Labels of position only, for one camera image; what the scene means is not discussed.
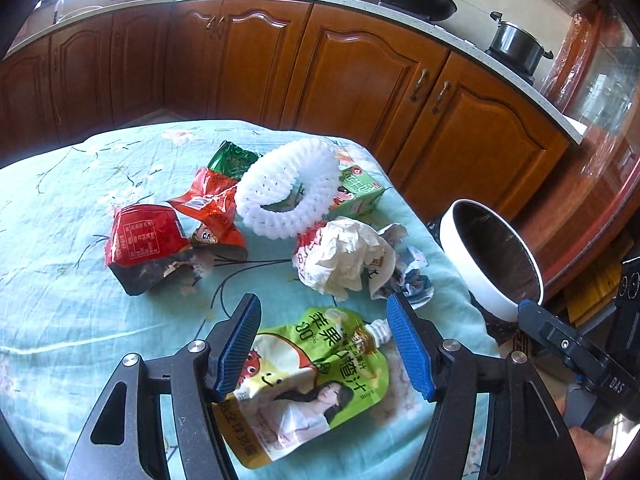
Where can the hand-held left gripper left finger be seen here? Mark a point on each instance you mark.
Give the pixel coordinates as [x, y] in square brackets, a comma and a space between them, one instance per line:
[240, 340]

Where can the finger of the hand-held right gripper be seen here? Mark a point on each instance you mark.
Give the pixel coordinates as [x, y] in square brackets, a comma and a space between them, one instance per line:
[532, 317]

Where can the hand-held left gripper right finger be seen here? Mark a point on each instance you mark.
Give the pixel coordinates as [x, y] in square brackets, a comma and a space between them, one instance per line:
[410, 345]

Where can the white round trash bin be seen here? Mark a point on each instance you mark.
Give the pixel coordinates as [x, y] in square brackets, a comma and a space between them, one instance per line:
[480, 280]

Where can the blue white wrapper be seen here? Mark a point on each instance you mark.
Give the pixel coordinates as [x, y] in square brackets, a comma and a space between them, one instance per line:
[415, 280]

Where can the green juice pouch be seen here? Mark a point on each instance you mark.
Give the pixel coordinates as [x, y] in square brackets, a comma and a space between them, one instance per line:
[310, 360]

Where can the white paper wrapper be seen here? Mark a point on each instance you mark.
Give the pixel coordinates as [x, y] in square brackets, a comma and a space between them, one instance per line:
[340, 255]

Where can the large red snack packet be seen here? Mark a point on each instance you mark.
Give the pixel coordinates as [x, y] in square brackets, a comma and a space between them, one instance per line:
[145, 235]

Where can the green drink carton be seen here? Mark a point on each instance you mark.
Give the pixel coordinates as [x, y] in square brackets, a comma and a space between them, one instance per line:
[360, 190]

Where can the green snack packet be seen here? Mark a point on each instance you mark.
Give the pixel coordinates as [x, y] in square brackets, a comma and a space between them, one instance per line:
[230, 160]

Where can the white foam fruit net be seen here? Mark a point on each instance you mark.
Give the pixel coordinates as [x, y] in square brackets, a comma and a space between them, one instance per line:
[320, 170]

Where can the person's right hand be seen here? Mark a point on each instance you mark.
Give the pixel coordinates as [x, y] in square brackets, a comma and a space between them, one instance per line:
[592, 455]

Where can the yellow board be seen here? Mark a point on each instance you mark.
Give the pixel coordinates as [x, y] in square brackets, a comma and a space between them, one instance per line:
[595, 280]

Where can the wooden framed glass door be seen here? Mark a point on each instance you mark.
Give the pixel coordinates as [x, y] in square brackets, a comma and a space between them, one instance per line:
[590, 135]

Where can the floral turquoise tablecloth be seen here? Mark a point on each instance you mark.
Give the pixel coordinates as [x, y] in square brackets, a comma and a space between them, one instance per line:
[75, 185]

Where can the black gas stove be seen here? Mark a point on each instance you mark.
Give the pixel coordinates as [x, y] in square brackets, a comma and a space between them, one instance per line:
[520, 76]

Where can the wooden lower kitchen cabinet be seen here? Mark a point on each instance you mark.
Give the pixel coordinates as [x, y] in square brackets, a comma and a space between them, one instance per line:
[350, 85]

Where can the steel cooking pot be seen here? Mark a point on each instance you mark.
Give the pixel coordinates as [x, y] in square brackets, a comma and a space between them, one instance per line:
[515, 45]

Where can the white bowl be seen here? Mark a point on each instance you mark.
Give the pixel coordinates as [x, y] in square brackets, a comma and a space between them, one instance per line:
[80, 12]

